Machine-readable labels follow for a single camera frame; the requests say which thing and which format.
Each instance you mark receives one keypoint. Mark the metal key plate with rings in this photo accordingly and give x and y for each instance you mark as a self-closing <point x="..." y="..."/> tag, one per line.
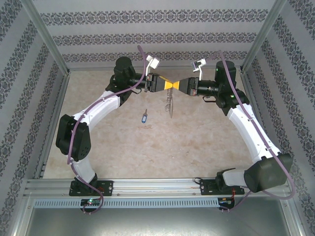
<point x="171" y="108"/>

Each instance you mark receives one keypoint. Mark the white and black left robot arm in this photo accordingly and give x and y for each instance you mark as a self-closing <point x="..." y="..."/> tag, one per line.
<point x="73" y="140"/>

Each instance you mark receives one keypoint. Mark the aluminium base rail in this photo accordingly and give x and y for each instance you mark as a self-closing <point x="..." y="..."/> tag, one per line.
<point x="157" y="188"/>

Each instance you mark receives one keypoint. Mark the aluminium frame post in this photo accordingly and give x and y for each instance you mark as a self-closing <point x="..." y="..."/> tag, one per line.
<point x="261" y="37"/>
<point x="45" y="37"/>

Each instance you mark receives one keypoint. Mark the key with blue tag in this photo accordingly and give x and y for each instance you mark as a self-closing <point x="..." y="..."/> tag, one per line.
<point x="143" y="119"/>

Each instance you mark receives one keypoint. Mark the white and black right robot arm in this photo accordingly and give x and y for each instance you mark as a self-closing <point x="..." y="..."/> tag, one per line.
<point x="265" y="172"/>

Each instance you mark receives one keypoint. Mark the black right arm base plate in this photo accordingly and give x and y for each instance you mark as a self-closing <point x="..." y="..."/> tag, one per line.
<point x="206" y="188"/>

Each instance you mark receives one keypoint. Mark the aluminium side rail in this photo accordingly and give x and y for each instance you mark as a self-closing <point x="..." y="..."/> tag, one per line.
<point x="60" y="98"/>
<point x="256" y="103"/>

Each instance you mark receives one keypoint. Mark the grey sheet metal panel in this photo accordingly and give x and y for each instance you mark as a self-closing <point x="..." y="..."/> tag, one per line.
<point x="157" y="223"/>

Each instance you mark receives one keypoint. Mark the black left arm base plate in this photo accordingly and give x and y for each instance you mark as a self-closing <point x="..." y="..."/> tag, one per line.
<point x="107" y="188"/>

